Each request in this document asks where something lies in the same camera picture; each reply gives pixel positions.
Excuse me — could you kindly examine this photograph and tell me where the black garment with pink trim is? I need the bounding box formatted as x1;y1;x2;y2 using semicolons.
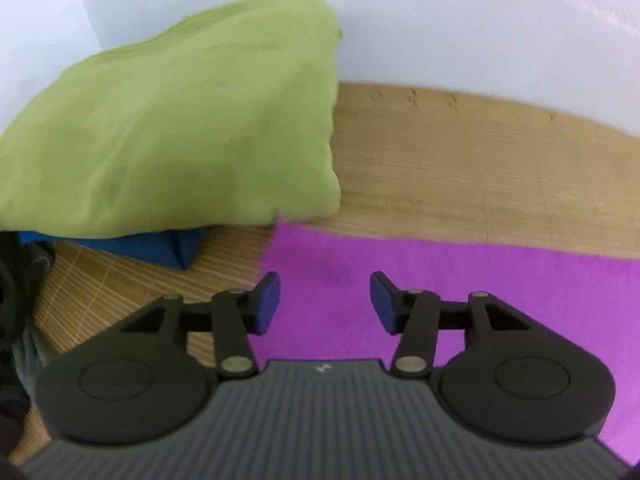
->
1;231;55;458

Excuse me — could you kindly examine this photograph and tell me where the grey small garment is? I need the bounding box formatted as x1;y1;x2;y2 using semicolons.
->
12;324;58;391

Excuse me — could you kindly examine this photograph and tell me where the pink purple gradient garment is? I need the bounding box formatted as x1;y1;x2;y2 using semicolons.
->
252;223;639;464

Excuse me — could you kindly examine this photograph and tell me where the blue folded garment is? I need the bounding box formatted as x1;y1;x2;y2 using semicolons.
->
18;228;208;271

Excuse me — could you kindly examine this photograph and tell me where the lime green folded garment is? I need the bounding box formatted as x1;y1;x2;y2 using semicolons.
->
1;0;342;238

